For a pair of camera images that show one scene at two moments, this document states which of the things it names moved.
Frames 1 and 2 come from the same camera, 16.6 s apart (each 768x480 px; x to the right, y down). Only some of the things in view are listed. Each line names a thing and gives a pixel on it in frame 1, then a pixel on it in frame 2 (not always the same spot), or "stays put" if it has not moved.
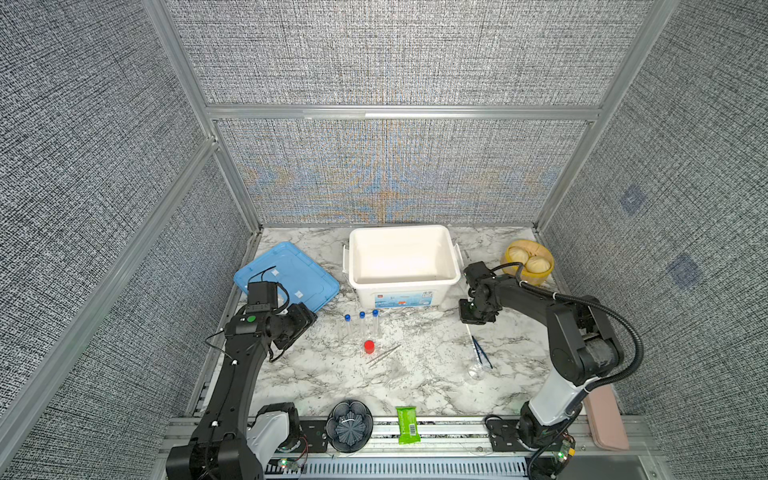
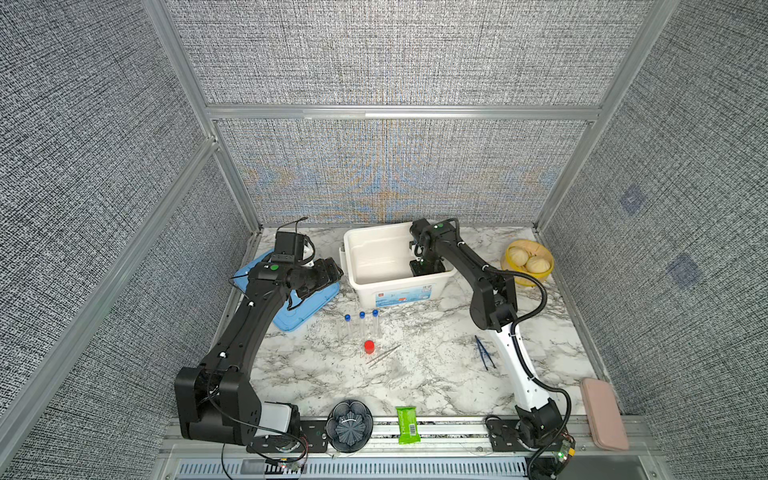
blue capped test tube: [362, 315] stays put
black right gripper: [465, 317] to [414, 269]
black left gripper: [303, 318] to [326, 275]
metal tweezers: [383, 355] stays put
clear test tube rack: [362, 327] stays put
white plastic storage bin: [403, 266] stays put
